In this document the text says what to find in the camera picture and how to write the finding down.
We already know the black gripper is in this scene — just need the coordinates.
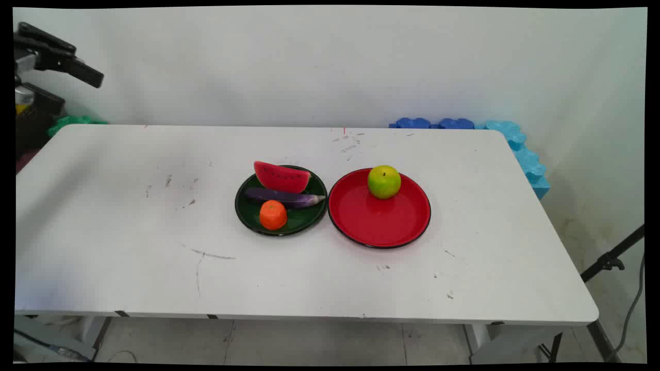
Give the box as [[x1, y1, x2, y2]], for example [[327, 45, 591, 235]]
[[14, 22, 105, 89]]

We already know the toy orange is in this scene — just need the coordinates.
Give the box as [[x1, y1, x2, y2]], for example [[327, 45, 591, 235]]
[[259, 200, 288, 231]]

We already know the green foam piece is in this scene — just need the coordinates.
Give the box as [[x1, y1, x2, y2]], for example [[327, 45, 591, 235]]
[[47, 115, 109, 138]]

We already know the black box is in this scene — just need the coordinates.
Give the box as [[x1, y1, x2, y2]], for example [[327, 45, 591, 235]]
[[14, 85, 66, 158]]

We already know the toy watermelon slice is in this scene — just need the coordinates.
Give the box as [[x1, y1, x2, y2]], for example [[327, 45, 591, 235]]
[[253, 161, 312, 194]]

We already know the purple toy eggplant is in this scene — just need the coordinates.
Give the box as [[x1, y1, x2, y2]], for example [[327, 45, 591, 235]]
[[244, 187, 327, 209]]

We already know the white table leg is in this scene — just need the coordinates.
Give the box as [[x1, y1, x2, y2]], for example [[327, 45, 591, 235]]
[[77, 315, 112, 352], [463, 322, 564, 364]]

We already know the dark green round plate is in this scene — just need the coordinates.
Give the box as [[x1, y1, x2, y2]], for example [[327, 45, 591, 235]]
[[235, 165, 328, 237]]

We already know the green toy apple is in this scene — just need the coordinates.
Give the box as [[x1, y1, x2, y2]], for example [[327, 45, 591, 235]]
[[367, 165, 402, 200]]

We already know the red round plate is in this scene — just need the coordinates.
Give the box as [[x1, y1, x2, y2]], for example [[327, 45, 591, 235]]
[[327, 168, 432, 249]]

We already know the light blue foam piece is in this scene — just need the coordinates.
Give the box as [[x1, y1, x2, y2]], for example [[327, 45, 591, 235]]
[[475, 121, 551, 200]]

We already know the black tripod stand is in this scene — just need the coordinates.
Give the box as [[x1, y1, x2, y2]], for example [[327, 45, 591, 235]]
[[539, 224, 645, 364]]

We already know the grey cable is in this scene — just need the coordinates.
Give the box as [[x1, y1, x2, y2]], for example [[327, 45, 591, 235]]
[[607, 252, 646, 362]]

